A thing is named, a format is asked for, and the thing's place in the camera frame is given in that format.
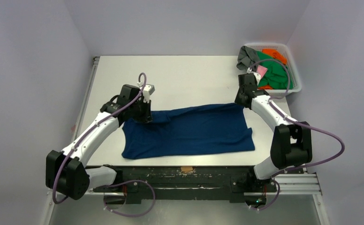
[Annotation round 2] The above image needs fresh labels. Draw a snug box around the dark blue t shirt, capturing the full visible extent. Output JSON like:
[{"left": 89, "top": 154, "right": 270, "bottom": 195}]
[{"left": 121, "top": 103, "right": 255, "bottom": 159}]

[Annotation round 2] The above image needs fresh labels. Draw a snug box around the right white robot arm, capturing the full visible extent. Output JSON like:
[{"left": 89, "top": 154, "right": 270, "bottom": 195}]
[{"left": 235, "top": 73, "right": 312, "bottom": 191}]

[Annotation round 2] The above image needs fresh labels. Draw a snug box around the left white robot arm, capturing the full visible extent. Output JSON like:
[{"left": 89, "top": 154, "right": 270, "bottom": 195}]
[{"left": 45, "top": 83, "right": 155, "bottom": 204}]

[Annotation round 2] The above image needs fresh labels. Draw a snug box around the pink cloth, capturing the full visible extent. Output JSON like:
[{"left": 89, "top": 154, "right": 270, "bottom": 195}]
[{"left": 256, "top": 65, "right": 268, "bottom": 78}]

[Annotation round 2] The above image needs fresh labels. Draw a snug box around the grey t shirt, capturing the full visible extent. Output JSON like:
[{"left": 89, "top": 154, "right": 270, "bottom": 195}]
[{"left": 236, "top": 45, "right": 260, "bottom": 72}]

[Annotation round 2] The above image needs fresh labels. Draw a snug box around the green t shirt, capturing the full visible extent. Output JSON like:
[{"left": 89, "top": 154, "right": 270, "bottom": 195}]
[{"left": 257, "top": 51, "right": 288, "bottom": 90}]

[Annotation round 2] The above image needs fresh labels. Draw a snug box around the orange t shirt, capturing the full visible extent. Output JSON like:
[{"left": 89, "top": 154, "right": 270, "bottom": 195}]
[{"left": 262, "top": 48, "right": 288, "bottom": 65}]

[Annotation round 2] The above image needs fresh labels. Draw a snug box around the white plastic laundry basket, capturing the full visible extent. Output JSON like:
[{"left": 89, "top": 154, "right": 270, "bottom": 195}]
[{"left": 244, "top": 42, "right": 302, "bottom": 96}]

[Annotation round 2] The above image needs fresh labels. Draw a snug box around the brown tape piece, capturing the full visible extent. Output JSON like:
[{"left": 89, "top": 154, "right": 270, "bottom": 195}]
[{"left": 181, "top": 166, "right": 194, "bottom": 173}]

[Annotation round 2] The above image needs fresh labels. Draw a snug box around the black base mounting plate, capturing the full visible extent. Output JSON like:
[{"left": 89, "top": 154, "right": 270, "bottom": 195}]
[{"left": 92, "top": 166, "right": 278, "bottom": 207}]

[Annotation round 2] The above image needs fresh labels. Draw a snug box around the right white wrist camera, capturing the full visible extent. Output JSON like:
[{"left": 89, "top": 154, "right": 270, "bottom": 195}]
[{"left": 247, "top": 68, "right": 263, "bottom": 82}]

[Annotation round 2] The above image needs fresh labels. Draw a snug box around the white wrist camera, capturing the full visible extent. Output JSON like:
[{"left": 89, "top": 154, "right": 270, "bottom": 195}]
[
  {"left": 141, "top": 84, "right": 155, "bottom": 103},
  {"left": 247, "top": 68, "right": 263, "bottom": 82}
]

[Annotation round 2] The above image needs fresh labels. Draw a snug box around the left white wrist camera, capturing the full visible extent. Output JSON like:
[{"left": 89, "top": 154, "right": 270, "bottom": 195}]
[{"left": 141, "top": 84, "right": 155, "bottom": 103}]

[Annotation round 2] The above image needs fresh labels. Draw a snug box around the aluminium frame rail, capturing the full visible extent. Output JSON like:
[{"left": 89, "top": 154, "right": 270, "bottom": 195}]
[{"left": 86, "top": 173, "right": 320, "bottom": 200}]

